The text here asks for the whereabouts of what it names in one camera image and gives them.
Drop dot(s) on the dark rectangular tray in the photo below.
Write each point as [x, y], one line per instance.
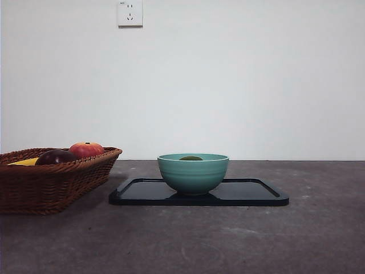
[248, 194]

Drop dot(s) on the white wall socket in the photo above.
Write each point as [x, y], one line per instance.
[130, 14]

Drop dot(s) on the green avocado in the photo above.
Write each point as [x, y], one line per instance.
[191, 158]

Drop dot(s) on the yellow banana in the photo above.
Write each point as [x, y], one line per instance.
[24, 162]

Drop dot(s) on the dark purple plum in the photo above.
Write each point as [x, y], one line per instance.
[55, 157]

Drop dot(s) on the red apple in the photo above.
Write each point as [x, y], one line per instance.
[87, 149]

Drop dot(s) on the brown wicker basket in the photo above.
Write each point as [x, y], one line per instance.
[42, 188]

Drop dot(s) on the teal bowl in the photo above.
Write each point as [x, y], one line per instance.
[194, 177]

